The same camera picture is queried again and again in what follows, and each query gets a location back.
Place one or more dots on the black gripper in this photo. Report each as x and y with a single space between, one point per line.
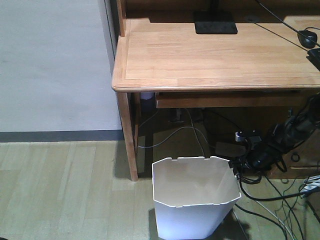
260 157

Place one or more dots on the white plastic trash bin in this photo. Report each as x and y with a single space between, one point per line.
192 196

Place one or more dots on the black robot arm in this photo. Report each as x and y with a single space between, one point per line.
296 129

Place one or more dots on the white power strip under desk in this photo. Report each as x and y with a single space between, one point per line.
229 150

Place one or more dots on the wooden keyboard tray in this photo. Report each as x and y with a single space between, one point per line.
229 99

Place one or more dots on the black keyboard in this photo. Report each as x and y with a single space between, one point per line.
314 57

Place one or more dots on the wooden desk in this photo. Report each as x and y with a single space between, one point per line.
159 51

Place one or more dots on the black computer mouse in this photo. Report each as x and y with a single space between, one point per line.
307 39

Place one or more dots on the black monitor stand base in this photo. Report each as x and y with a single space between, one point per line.
214 21

